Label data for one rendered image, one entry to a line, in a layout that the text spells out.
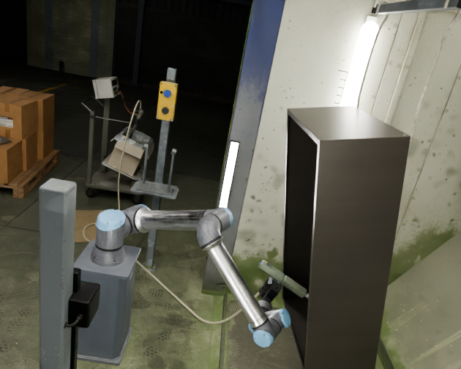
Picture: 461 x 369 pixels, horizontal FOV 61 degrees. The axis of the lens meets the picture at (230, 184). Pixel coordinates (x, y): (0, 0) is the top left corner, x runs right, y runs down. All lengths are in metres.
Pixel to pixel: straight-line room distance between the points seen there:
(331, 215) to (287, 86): 1.18
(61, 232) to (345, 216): 1.17
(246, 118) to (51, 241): 1.98
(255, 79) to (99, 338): 1.83
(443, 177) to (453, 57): 0.79
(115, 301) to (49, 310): 1.47
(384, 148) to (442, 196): 1.56
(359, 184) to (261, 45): 1.26
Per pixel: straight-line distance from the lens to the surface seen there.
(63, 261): 0.81
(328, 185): 1.57
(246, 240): 2.93
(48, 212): 0.77
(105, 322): 2.46
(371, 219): 1.70
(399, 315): 3.12
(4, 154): 4.40
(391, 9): 2.02
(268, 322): 1.92
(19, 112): 4.63
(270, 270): 2.25
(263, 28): 2.56
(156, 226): 2.20
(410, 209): 3.06
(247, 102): 2.59
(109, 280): 2.28
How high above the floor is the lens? 1.95
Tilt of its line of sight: 21 degrees down
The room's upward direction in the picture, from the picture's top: 11 degrees clockwise
